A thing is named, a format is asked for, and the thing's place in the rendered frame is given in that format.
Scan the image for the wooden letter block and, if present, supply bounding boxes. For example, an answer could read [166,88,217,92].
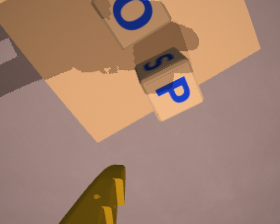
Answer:
[91,0,172,50]
[135,47,204,121]

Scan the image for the tan flat mat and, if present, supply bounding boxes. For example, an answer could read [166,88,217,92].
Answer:
[0,0,260,143]

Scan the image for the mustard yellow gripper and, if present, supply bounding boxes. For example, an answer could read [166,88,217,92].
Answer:
[59,165,126,224]

